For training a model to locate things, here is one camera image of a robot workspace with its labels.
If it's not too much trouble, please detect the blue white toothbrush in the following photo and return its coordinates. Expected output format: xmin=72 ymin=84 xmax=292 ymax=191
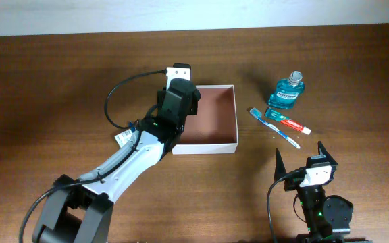
xmin=249 ymin=108 xmax=301 ymax=149

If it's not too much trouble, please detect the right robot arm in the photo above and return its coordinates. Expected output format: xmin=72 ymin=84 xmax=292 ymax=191
xmin=267 ymin=142 xmax=368 ymax=243

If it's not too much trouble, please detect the pink cardboard box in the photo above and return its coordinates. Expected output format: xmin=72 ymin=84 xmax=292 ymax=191
xmin=172 ymin=84 xmax=238 ymax=155

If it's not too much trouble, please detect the blue disposable razor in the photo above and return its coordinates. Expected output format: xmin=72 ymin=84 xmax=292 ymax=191
xmin=128 ymin=121 xmax=138 ymax=132

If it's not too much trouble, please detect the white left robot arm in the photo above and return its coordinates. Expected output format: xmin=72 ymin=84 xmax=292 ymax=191
xmin=32 ymin=78 xmax=201 ymax=242

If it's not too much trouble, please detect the Colgate toothpaste tube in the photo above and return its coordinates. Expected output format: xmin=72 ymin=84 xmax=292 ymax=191
xmin=264 ymin=107 xmax=311 ymax=135

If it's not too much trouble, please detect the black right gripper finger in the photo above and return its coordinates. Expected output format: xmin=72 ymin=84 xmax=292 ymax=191
xmin=317 ymin=141 xmax=338 ymax=166
xmin=274 ymin=148 xmax=286 ymax=181

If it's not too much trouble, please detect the green white soap bar pack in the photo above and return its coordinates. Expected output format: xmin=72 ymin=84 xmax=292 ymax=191
xmin=114 ymin=129 xmax=133 ymax=148

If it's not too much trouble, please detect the blue Listerine mouthwash bottle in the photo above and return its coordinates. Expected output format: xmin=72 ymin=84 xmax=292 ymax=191
xmin=268 ymin=71 xmax=305 ymax=109

